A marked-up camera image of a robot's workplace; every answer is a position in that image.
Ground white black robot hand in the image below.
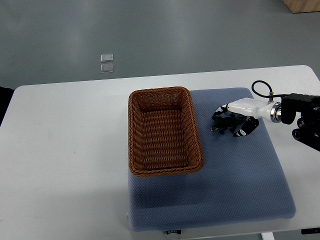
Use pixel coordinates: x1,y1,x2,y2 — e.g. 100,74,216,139
213,97,280,137

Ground upper floor metal plate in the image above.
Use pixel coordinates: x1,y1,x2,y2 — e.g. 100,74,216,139
100,53,114,63

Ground blue foam cushion mat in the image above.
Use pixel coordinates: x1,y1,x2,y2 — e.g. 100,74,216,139
128,88,296,232

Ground black table control panel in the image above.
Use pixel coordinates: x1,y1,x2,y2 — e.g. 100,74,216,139
301,227,320,235

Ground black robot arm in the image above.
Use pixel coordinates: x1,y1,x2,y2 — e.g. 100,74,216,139
275,93,320,151

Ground brown wicker basket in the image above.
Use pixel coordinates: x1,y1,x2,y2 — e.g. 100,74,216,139
128,86,204,177

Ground white table leg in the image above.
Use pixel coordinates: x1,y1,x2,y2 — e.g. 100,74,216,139
261,232,275,240

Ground dark toy crocodile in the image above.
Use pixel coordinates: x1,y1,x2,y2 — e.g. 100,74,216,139
210,113,247,135

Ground lower floor metal plate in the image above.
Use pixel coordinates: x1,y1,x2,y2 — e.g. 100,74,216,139
100,63,114,73

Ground wooden box corner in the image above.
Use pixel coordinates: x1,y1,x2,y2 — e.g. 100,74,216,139
282,0,320,14

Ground black cable loop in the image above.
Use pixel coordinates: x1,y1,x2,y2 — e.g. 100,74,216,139
251,80,286,104

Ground floor metal plate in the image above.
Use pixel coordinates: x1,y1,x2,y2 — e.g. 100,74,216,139
100,53,114,63
100,63,114,73

